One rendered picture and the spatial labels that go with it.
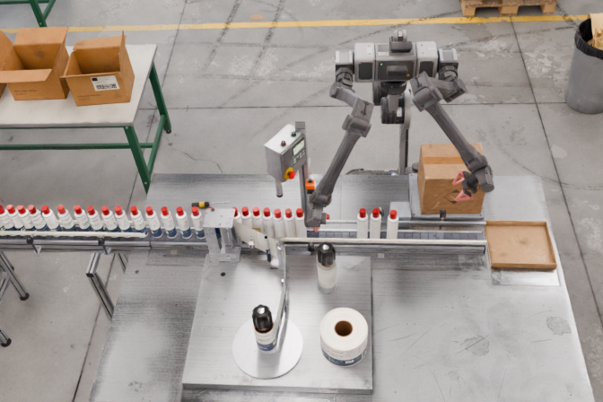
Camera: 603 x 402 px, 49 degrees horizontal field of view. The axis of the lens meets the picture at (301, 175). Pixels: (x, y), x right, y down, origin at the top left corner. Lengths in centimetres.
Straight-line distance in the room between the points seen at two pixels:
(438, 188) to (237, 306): 111
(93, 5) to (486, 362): 516
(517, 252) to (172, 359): 169
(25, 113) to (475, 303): 295
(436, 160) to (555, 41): 302
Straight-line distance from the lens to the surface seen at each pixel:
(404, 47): 299
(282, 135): 291
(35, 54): 472
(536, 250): 341
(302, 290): 311
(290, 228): 319
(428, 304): 314
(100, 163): 516
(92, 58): 452
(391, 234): 321
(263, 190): 356
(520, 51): 596
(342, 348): 279
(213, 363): 297
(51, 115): 445
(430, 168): 327
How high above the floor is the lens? 349
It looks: 47 degrees down
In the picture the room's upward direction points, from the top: 5 degrees counter-clockwise
